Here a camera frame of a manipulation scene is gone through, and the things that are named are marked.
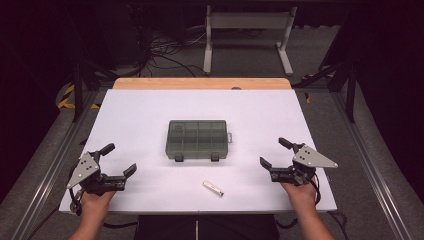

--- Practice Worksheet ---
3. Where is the grey transparent compartment box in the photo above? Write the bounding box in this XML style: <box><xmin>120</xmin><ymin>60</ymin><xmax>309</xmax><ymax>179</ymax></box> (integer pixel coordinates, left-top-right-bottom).
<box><xmin>165</xmin><ymin>119</ymin><xmax>233</xmax><ymax>163</ymax></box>

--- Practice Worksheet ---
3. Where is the black metal stand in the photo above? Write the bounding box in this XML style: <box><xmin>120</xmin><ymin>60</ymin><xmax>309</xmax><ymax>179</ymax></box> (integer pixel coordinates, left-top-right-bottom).
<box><xmin>70</xmin><ymin>58</ymin><xmax>119</xmax><ymax>123</ymax></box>
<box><xmin>293</xmin><ymin>13</ymin><xmax>359</xmax><ymax>124</ymax></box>

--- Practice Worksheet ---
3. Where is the grey metal stand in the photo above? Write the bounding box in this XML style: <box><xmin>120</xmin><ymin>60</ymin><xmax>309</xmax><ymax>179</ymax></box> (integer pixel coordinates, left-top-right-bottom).
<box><xmin>202</xmin><ymin>4</ymin><xmax>298</xmax><ymax>77</ymax></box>

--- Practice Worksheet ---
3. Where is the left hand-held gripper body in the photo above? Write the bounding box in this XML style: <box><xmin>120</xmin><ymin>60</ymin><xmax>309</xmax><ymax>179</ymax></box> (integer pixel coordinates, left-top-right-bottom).
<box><xmin>66</xmin><ymin>151</ymin><xmax>128</xmax><ymax>196</ymax></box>

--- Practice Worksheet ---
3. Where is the person's black clothing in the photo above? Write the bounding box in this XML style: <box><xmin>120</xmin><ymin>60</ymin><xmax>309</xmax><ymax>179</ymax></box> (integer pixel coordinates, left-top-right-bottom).
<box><xmin>134</xmin><ymin>214</ymin><xmax>280</xmax><ymax>240</ymax></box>

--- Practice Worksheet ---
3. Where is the small white stick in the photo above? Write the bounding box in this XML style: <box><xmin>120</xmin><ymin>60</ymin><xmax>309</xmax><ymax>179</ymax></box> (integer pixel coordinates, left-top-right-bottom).
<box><xmin>202</xmin><ymin>180</ymin><xmax>225</xmax><ymax>198</ymax></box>

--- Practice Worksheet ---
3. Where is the white board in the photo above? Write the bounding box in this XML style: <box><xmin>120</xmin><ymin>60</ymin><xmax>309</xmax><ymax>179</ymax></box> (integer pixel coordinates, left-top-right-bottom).
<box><xmin>58</xmin><ymin>88</ymin><xmax>338</xmax><ymax>214</ymax></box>

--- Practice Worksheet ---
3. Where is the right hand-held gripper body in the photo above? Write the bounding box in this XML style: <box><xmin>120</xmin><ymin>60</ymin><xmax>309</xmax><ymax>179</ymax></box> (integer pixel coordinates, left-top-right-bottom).
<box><xmin>269</xmin><ymin>143</ymin><xmax>339</xmax><ymax>186</ymax></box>

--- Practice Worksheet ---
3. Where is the person's right hand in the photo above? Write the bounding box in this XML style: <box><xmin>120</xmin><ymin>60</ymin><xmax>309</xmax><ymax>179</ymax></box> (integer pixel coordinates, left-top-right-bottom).
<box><xmin>281</xmin><ymin>176</ymin><xmax>318</xmax><ymax>210</ymax></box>

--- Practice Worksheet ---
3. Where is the right hand-held gripper cable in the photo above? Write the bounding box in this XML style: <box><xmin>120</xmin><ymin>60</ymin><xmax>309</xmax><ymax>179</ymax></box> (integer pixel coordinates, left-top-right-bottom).
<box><xmin>274</xmin><ymin>172</ymin><xmax>349</xmax><ymax>240</ymax></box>

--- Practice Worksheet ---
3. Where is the yellow black floor tape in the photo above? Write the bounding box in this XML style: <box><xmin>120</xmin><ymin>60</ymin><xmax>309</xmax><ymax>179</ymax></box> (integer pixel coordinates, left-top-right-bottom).
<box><xmin>300</xmin><ymin>70</ymin><xmax>335</xmax><ymax>104</ymax></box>
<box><xmin>56</xmin><ymin>83</ymin><xmax>101</xmax><ymax>110</ymax></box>

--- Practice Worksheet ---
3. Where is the bundle of black floor cables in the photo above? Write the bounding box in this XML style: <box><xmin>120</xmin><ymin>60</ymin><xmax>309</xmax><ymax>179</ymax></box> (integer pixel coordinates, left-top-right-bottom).
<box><xmin>139</xmin><ymin>28</ymin><xmax>209</xmax><ymax>78</ymax></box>

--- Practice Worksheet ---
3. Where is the aluminium rail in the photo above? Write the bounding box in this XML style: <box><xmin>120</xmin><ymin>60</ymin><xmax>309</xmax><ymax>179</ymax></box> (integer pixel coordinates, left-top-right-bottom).
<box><xmin>9</xmin><ymin>90</ymin><xmax>101</xmax><ymax>240</ymax></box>
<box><xmin>331</xmin><ymin>91</ymin><xmax>416</xmax><ymax>240</ymax></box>

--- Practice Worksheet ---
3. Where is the person's left hand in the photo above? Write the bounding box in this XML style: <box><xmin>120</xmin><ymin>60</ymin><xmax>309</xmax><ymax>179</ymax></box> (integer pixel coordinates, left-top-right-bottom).
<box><xmin>79</xmin><ymin>190</ymin><xmax>116</xmax><ymax>218</ymax></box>

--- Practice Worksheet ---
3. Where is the wooden table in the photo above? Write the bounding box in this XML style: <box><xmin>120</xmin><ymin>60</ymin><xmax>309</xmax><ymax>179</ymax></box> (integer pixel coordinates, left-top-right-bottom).
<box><xmin>112</xmin><ymin>77</ymin><xmax>293</xmax><ymax>91</ymax></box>

